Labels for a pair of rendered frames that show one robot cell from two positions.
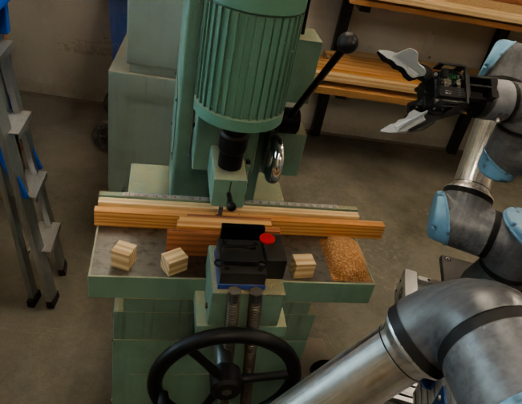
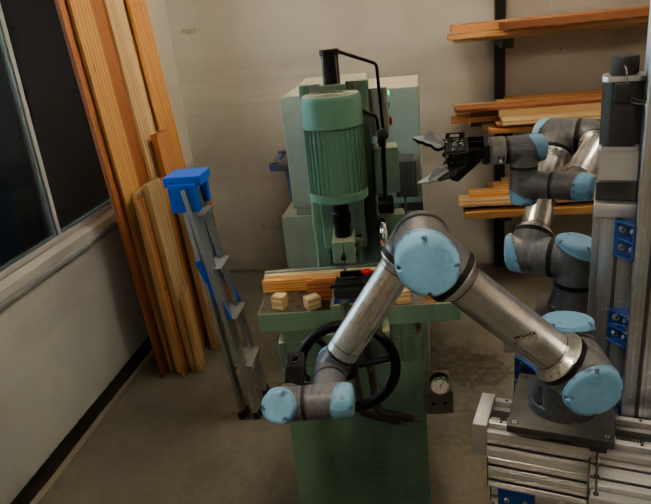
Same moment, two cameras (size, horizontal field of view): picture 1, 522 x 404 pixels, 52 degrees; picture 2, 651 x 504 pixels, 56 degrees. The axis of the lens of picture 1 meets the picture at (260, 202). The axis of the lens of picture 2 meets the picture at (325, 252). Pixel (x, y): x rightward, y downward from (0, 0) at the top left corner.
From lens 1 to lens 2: 91 cm
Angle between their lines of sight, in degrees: 23
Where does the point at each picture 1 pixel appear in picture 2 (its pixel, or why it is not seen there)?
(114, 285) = (275, 321)
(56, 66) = (256, 243)
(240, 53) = (324, 155)
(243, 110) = (335, 190)
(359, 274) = not seen: hidden behind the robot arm
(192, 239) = (323, 286)
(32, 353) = (243, 449)
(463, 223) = (524, 250)
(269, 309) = not seen: hidden behind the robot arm
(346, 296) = (440, 314)
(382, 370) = (381, 275)
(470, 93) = (468, 147)
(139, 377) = not seen: hidden behind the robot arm
